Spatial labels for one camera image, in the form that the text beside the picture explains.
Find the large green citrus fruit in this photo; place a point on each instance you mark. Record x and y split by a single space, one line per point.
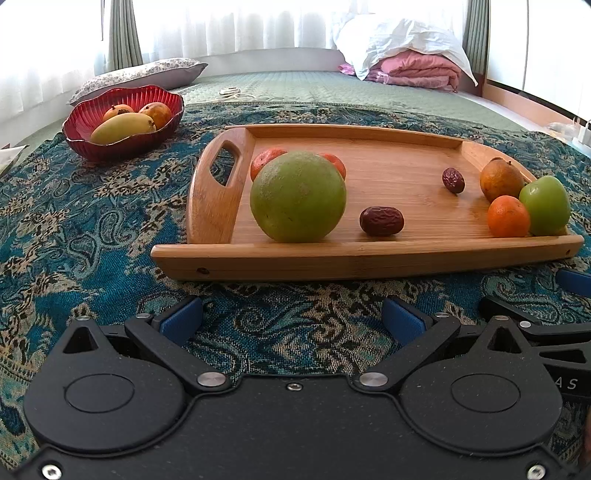
298 196

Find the pink folded blanket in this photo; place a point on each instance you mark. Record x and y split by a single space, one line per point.
415 69

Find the green quilted mat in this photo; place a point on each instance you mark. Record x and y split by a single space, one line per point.
323 87

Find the white paper bag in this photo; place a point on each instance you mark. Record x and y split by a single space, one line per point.
9 159

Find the floral pillow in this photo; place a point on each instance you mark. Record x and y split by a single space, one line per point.
138 74

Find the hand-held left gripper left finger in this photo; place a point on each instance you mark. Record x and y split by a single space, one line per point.
181 318

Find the tangerine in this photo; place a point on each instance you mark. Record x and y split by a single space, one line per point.
508 217
264 159
336 162

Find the red date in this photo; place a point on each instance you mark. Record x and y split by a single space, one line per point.
454 180
382 221

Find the white sheer curtain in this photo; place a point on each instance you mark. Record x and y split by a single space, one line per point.
231 23

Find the green curtain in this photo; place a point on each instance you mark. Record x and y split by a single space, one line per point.
124 32
475 37

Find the white duvet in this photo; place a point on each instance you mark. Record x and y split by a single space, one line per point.
397 37

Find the small orange red fruit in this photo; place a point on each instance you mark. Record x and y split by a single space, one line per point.
157 113
117 112

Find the red ribbed bowl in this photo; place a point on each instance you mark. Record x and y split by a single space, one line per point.
78 124

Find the yellow mango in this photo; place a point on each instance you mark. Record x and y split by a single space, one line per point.
122 129

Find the white wardrobe with wooden base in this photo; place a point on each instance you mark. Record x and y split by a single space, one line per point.
540 50

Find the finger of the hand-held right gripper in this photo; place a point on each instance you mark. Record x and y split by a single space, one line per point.
576 280
554 330

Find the small green apple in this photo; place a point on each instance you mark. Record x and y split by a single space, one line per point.
547 205

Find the teal paisley blanket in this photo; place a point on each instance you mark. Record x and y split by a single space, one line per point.
92 221

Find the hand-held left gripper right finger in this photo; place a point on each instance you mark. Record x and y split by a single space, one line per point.
402 319

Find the brown pear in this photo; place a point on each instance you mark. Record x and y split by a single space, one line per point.
498 177

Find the white power strip with chargers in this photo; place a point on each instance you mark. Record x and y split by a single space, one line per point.
582 134

